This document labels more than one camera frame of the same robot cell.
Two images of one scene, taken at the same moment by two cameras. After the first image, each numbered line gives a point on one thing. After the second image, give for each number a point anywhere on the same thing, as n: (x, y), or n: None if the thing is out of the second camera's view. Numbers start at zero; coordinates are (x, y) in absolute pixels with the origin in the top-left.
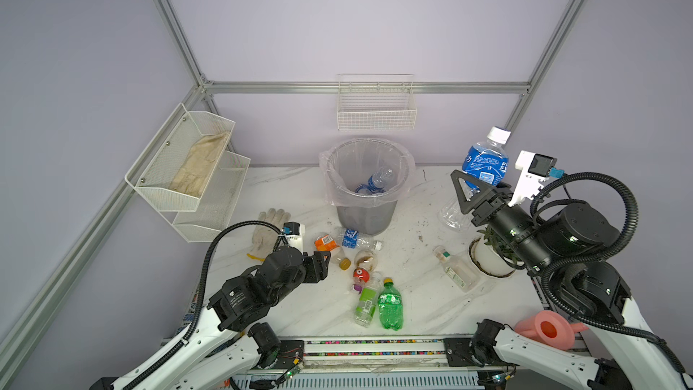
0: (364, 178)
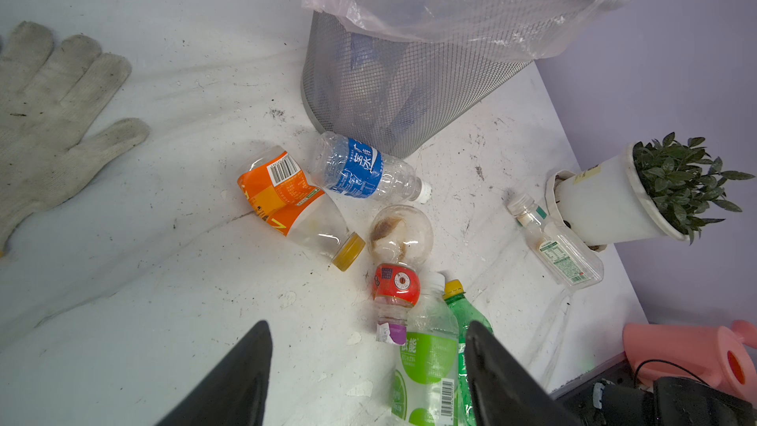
0: (400, 47)
